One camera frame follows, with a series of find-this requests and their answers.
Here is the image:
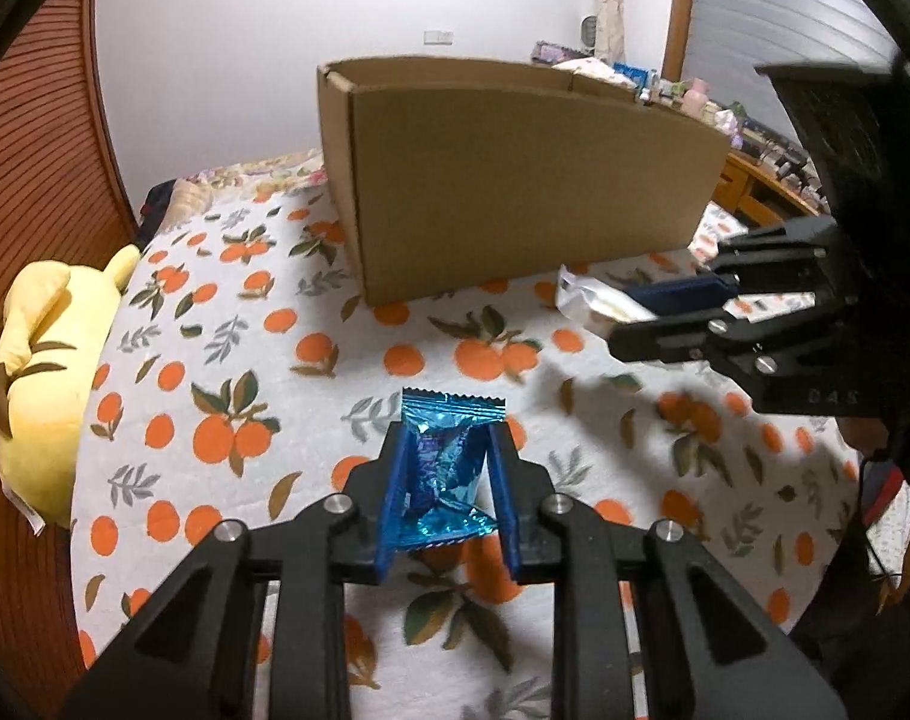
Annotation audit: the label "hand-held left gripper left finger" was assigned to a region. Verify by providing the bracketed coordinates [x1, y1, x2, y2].
[61, 420, 420, 720]

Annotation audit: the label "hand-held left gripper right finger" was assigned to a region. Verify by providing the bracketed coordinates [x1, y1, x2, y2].
[485, 418, 850, 720]

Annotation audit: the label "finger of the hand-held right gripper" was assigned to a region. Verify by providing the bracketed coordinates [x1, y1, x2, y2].
[609, 287, 863, 415]
[632, 216, 840, 317]

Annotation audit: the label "blue foil candy packet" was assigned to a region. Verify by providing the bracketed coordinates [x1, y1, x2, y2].
[399, 386, 508, 552]

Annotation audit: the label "cream white snack packet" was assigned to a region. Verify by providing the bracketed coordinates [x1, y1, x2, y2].
[556, 264, 655, 335]

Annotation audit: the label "brown cardboard box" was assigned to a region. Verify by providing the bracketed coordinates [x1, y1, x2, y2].
[316, 56, 732, 308]

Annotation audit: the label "wooden desk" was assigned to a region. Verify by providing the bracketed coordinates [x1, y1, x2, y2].
[714, 150, 831, 241]

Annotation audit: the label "orange fruit print blanket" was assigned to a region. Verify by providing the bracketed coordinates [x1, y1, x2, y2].
[68, 150, 910, 720]

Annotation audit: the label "grey window blinds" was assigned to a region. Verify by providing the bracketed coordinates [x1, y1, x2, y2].
[684, 0, 899, 158]

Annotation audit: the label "pink bedding pile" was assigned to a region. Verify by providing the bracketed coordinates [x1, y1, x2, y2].
[531, 41, 621, 80]

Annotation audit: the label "beige curtain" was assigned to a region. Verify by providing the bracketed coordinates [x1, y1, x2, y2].
[591, 0, 630, 61]

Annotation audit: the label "floral pillow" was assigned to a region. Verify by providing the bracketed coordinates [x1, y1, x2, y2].
[177, 150, 328, 203]

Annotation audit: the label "yellow plush toy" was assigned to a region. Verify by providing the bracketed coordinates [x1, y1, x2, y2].
[0, 244, 142, 537]

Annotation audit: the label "dark clothing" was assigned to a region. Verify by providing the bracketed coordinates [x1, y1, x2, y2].
[136, 178, 178, 245]

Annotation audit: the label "wooden louvered wardrobe door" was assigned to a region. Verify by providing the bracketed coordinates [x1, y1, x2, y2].
[0, 0, 137, 361]

